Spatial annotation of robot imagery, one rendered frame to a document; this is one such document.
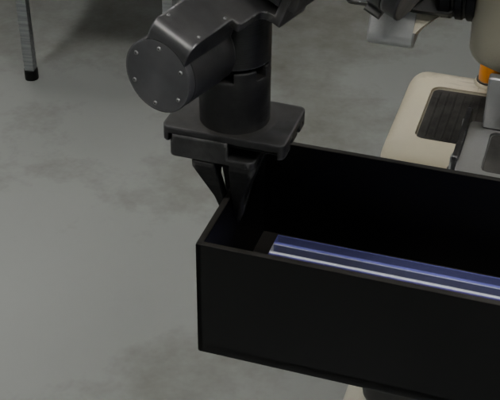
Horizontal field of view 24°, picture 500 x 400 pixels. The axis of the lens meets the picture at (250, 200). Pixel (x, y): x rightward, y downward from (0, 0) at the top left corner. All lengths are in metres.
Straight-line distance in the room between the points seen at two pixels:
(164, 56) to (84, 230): 2.01
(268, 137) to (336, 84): 2.47
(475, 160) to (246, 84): 0.36
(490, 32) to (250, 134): 0.37
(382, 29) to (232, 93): 0.37
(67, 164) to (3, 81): 0.50
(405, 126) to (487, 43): 0.47
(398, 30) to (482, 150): 0.15
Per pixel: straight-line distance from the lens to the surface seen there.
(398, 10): 1.09
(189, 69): 0.81
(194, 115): 0.94
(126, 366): 2.44
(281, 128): 0.92
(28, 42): 3.38
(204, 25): 0.82
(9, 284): 2.68
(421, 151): 1.61
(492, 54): 1.22
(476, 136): 1.22
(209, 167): 0.93
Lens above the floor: 1.68
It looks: 36 degrees down
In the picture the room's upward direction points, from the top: straight up
